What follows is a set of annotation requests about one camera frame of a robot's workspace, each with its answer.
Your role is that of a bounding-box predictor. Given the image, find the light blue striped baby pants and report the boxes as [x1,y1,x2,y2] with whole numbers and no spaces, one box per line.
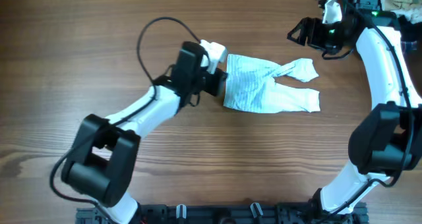
[224,54,320,114]

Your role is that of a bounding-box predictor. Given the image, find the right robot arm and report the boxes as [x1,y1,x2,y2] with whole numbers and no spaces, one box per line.
[287,0,421,223]

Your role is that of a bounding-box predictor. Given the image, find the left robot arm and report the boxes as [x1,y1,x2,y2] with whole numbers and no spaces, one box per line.
[61,40,227,223]

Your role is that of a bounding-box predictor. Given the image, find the red plaid shirt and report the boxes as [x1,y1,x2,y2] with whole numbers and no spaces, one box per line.
[401,41,418,54]

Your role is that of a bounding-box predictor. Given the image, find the beige cream garment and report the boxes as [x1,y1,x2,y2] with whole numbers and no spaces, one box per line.
[380,0,421,24]

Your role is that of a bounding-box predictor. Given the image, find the left black camera cable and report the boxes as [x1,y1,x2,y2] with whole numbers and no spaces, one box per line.
[49,16,202,218]

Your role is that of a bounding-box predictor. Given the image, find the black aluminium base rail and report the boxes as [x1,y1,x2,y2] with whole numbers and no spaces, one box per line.
[75,202,369,224]

